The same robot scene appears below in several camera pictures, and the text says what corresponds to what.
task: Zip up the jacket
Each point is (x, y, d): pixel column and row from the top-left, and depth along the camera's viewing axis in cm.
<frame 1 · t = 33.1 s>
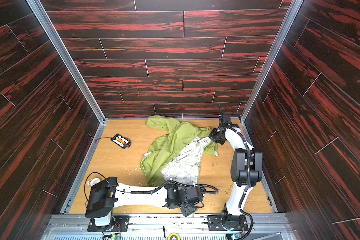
left hand: (192, 206, 75), fingers open
right hand: (214, 137, 97), fingers closed
green Snoopy zip jacket: (175, 151, 98), point 5 cm above the table

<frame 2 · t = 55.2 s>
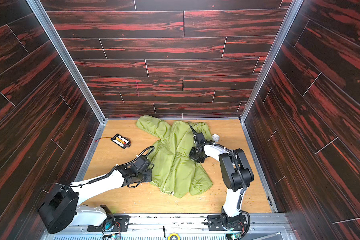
left hand: (152, 176, 87), fingers closed
right hand: (194, 156, 98), fingers open
green Snoopy zip jacket: (173, 170, 88), point 7 cm above the table
white sticker tape roll: (215, 137, 108), point 3 cm above the table

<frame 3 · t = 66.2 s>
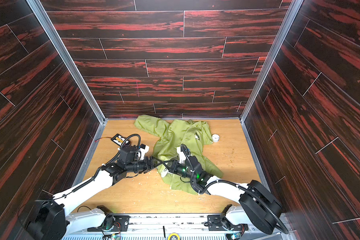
left hand: (160, 164, 78), fingers open
right hand: (164, 161, 77), fingers closed
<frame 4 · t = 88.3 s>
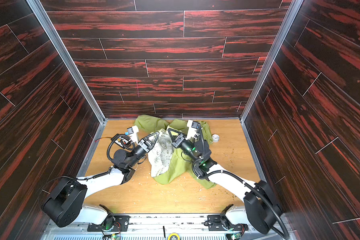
left hand: (159, 135, 68), fingers closed
right hand: (170, 128, 69), fingers closed
green Snoopy zip jacket: (166, 163, 97), on the table
the other named things where they were.

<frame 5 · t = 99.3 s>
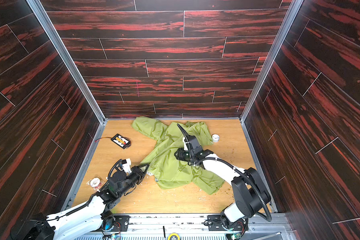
left hand: (150, 166, 79), fingers closed
right hand: (178, 153, 88), fingers open
red and white tape roll: (95, 183, 88), point 2 cm above the table
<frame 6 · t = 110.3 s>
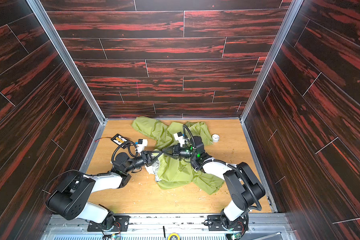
left hand: (161, 156, 75), fingers closed
right hand: (163, 150, 78), fingers closed
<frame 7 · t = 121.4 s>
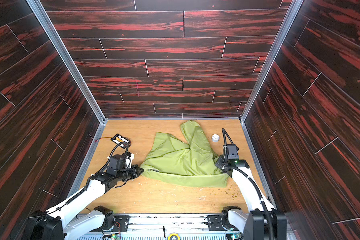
left hand: (144, 170, 84), fingers closed
right hand: (224, 162, 85), fingers closed
green Snoopy zip jacket: (192, 162, 90), point 8 cm above the table
